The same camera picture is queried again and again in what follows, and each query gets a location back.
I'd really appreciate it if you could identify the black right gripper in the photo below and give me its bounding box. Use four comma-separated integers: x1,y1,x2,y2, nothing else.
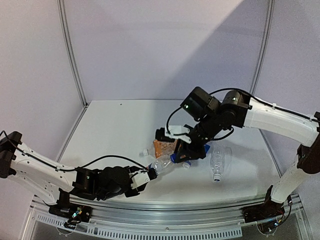
172,113,221,163

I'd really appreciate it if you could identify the Pepsi bottle blue label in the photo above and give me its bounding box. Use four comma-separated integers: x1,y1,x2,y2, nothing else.
147,154,185,178

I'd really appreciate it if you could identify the blue Pepsi bottle cap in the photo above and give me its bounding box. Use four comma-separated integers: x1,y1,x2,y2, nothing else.
170,153,178,164

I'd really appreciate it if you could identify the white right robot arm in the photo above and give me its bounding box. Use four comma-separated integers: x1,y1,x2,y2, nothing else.
165,86,320,218

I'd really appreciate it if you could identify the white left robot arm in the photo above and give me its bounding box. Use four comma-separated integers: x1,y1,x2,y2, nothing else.
0,130,158,217

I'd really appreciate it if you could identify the orange label crushed bottle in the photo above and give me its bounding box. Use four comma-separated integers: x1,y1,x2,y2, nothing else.
139,139,178,159

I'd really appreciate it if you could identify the blue label crushed water bottle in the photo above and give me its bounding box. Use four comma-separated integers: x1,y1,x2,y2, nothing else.
182,143,211,169

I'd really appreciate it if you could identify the clear unlabelled plastic bottle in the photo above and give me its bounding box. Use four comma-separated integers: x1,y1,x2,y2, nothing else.
210,145,233,183

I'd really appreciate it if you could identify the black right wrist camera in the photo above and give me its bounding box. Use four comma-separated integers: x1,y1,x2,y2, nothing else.
155,125,191,144

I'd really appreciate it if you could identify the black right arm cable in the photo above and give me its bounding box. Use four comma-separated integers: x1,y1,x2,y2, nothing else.
165,87,253,142

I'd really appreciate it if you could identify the aluminium table front rail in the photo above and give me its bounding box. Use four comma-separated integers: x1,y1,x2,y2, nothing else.
23,194,313,240

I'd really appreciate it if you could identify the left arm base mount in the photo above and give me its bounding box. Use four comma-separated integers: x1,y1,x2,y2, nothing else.
48,189,93,230

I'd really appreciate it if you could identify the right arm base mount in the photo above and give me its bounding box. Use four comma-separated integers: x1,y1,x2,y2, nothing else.
241,185,293,236

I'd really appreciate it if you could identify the right aluminium corner post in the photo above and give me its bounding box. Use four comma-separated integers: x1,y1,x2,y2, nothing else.
250,0,275,94

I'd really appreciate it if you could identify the aluminium corner post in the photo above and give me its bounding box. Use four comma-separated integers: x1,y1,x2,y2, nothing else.
250,0,275,94
57,0,89,108

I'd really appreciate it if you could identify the left aluminium corner post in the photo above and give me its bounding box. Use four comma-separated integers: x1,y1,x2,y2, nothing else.
57,0,89,108

